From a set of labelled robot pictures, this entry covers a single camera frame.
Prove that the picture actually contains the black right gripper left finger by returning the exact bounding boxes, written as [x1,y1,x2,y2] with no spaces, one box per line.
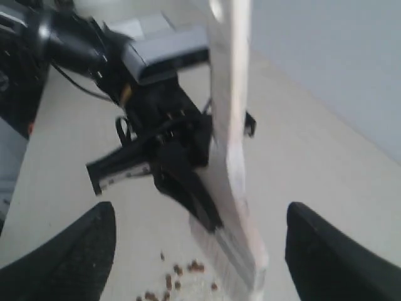
[1,202,117,300]

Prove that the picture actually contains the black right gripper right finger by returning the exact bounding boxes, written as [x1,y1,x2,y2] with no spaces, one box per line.
[285,202,400,300]

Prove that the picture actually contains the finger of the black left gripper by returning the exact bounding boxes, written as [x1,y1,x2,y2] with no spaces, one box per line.
[152,142,223,233]

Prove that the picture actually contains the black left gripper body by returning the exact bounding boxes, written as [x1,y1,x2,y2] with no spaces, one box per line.
[86,79,212,196]

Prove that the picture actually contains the wooden paint brush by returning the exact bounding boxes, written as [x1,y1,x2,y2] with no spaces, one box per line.
[190,1,268,300]

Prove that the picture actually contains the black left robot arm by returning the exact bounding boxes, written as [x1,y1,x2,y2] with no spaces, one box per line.
[1,1,256,234]

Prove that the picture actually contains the pile of brown pellets and grains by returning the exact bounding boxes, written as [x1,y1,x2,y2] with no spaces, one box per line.
[135,250,224,300]

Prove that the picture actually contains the black camera cable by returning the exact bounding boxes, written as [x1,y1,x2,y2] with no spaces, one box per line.
[49,59,132,148]

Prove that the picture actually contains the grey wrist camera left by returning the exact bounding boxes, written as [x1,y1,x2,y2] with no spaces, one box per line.
[103,13,209,85]

